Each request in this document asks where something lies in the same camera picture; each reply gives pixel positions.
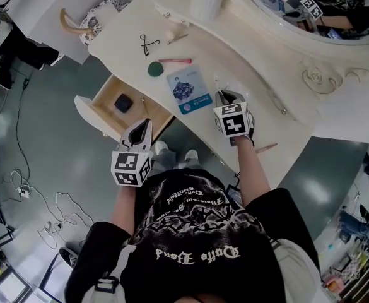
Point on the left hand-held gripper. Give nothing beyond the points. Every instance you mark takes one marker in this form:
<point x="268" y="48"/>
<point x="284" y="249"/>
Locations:
<point x="125" y="163"/>

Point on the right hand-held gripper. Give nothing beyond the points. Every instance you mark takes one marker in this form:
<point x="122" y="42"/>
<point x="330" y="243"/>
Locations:
<point x="233" y="122"/>

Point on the small black box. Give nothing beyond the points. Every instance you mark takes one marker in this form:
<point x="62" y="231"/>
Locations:
<point x="123" y="103"/>

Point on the blue face mask packet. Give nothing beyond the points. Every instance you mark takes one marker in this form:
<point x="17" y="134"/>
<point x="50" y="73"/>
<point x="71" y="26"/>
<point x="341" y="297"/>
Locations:
<point x="189" y="91"/>

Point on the wooden drawer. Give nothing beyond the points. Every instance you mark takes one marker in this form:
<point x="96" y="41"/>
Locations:
<point x="108" y="106"/>

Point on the pink pencil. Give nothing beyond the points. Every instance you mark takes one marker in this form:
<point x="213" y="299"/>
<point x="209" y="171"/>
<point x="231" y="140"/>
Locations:
<point x="266" y="148"/>

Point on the green powder puff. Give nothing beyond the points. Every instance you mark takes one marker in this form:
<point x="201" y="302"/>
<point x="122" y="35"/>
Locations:
<point x="155" y="69"/>

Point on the black eyelash curler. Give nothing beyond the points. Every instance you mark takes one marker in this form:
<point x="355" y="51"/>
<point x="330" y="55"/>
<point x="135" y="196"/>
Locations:
<point x="147" y="44"/>

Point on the person's left forearm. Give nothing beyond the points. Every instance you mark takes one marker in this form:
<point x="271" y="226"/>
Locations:
<point x="125" y="210"/>

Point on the person's right forearm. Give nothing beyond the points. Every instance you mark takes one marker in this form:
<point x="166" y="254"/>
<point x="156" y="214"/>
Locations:
<point x="252" y="172"/>

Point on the cream ornate vanity table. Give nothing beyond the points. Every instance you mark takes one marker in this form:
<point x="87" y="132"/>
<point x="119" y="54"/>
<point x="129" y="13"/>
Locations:
<point x="234" y="58"/>

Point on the oval vanity mirror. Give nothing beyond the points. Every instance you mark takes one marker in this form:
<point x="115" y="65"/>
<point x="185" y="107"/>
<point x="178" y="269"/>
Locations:
<point x="313" y="11"/>

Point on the person's left white shoe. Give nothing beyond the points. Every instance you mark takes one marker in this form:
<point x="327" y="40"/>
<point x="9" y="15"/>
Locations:
<point x="161" y="146"/>

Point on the person's white shoe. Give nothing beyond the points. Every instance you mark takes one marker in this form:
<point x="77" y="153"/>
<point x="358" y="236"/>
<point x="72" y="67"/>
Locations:
<point x="161" y="146"/>
<point x="191" y="155"/>

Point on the person's grey trousers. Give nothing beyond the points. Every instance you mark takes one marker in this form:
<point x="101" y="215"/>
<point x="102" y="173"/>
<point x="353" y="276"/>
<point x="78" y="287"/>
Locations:
<point x="171" y="159"/>

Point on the person's right white shoe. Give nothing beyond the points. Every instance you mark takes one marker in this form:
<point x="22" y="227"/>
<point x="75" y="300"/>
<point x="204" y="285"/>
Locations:
<point x="191" y="155"/>

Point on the person's black printed t-shirt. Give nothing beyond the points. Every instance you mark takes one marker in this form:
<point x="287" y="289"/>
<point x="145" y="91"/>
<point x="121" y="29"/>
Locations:
<point x="196" y="238"/>

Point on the wooden chair patterned cushion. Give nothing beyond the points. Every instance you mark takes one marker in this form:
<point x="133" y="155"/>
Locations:
<point x="91" y="24"/>

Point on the white power strip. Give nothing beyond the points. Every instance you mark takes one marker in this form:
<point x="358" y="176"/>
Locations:
<point x="24" y="192"/>

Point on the white bookshelf partition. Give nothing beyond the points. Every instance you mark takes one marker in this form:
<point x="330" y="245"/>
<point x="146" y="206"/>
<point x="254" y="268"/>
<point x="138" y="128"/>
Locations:
<point x="73" y="17"/>

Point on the white counter cabinet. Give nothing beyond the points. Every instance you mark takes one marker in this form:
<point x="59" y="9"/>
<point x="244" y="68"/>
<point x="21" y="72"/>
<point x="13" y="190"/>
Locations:
<point x="36" y="5"/>

